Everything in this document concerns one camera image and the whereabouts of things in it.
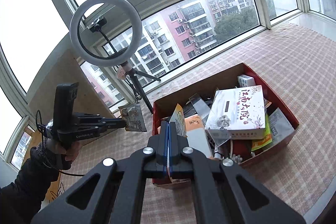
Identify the grey printed sachet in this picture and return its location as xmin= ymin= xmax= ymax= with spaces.
xmin=118 ymin=103 xmax=147 ymax=132

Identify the orange white tissue pack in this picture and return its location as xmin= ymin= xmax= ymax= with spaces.
xmin=172 ymin=114 xmax=213 ymax=158

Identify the black sleeved left forearm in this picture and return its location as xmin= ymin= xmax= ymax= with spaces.
xmin=1 ymin=144 xmax=59 ymax=223

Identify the person left hand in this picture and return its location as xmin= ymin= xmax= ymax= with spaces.
xmin=55 ymin=141 xmax=81 ymax=163

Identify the wooden shelf board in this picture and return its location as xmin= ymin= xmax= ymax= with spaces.
xmin=26 ymin=49 xmax=116 ymax=146

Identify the orange white snack sachet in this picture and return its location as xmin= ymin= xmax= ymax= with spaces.
xmin=169 ymin=104 xmax=187 ymax=137

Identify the black phone on gripper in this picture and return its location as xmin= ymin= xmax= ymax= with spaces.
xmin=52 ymin=83 xmax=79 ymax=132

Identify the clear plastic sleeve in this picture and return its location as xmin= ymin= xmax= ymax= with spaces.
xmin=189 ymin=93 xmax=211 ymax=125

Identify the black tripod leg stand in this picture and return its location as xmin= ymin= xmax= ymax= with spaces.
xmin=122 ymin=64 xmax=161 ymax=114

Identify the white knobbly massage toy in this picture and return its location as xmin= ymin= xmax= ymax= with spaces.
xmin=228 ymin=154 xmax=243 ymax=164

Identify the red cardboard storage box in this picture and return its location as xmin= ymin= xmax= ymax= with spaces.
xmin=151 ymin=62 xmax=300 ymax=190

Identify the white floral gift box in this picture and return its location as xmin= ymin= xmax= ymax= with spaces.
xmin=205 ymin=85 xmax=265 ymax=140

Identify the green orange snack packet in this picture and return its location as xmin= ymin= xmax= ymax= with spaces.
xmin=251 ymin=114 xmax=272 ymax=152

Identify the white tissue pack dotted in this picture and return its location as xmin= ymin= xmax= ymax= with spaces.
xmin=237 ymin=75 xmax=256 ymax=88

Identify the white printed leaflet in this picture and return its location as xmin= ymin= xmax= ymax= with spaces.
xmin=266 ymin=108 xmax=294 ymax=148

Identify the pink plaid table cloth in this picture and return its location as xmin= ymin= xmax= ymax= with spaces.
xmin=60 ymin=23 xmax=335 ymax=223

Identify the white ring light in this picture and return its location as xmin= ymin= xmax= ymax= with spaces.
xmin=69 ymin=0 xmax=143 ymax=68

